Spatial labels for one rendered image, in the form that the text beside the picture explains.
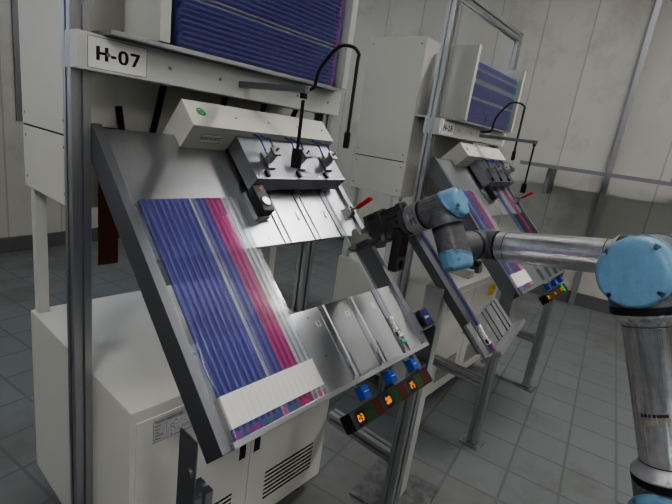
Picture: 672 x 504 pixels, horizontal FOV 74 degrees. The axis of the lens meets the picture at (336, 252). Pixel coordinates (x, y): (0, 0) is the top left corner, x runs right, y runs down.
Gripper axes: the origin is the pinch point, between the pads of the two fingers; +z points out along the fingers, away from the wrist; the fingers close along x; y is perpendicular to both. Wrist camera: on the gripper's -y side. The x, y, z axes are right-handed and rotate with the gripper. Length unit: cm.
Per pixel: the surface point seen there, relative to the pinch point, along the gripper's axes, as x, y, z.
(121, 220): 60, 15, 7
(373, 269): -8.0, -6.5, 1.6
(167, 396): 51, -23, 25
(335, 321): 19.5, -17.1, -3.4
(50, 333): 60, 1, 65
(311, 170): 6.9, 24.7, 1.3
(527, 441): -106, -100, 18
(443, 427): -82, -83, 45
